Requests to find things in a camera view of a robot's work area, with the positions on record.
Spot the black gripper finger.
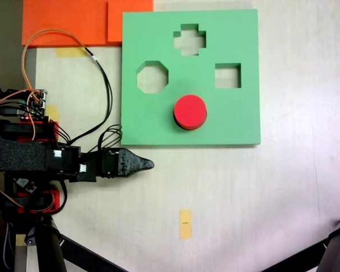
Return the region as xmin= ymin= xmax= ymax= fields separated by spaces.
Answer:
xmin=119 ymin=147 xmax=155 ymax=179

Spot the red cylinder block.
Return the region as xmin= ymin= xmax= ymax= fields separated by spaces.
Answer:
xmin=173 ymin=95 xmax=208 ymax=131

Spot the green shape sorter board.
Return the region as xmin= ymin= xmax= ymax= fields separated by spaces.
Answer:
xmin=120 ymin=8 xmax=261 ymax=147

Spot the yellow tape with black mark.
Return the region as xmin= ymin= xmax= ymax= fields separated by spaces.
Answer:
xmin=179 ymin=209 xmax=193 ymax=240

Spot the small converter board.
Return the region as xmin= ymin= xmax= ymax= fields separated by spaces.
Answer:
xmin=15 ymin=177 xmax=37 ymax=195

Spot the small circuit board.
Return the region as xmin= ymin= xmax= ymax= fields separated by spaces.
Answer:
xmin=24 ymin=88 xmax=49 ymax=120

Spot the black tripod leg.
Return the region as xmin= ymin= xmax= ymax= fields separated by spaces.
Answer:
xmin=24 ymin=215 xmax=67 ymax=272
xmin=317 ymin=212 xmax=340 ymax=272

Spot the orange flat board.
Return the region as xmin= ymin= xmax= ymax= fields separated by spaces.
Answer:
xmin=22 ymin=0 xmax=122 ymax=48
xmin=107 ymin=0 xmax=154 ymax=43

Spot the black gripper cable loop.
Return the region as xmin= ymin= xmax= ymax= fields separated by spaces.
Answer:
xmin=97 ymin=124 xmax=124 ymax=150

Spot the short black curved cable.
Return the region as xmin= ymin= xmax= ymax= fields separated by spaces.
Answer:
xmin=56 ymin=181 xmax=69 ymax=213

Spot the black base cable bundle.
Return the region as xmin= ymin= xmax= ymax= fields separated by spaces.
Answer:
xmin=46 ymin=117 xmax=72 ymax=144

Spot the long black servo cable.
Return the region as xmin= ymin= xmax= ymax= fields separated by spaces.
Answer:
xmin=69 ymin=46 xmax=113 ymax=145

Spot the red base mount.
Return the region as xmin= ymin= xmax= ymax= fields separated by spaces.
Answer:
xmin=16 ymin=120 xmax=60 ymax=214

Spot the black usb cable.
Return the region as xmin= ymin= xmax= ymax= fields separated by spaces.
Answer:
xmin=0 ymin=107 xmax=25 ymax=117

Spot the orange jumper wire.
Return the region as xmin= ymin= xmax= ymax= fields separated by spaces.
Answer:
xmin=20 ymin=28 xmax=87 ymax=97

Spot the braided dark cable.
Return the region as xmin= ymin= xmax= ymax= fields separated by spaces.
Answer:
xmin=2 ymin=222 xmax=12 ymax=270

